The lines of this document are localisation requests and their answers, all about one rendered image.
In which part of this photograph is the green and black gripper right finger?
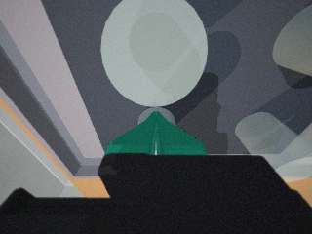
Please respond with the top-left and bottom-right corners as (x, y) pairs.
(156, 111), (208, 155)

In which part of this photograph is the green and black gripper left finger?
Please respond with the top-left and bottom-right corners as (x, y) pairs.
(104, 111), (156, 155)

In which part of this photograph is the clear glass jar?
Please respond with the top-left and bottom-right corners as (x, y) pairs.
(235, 112), (312, 182)
(273, 5), (312, 76)
(100, 0), (208, 107)
(138, 107), (176, 155)

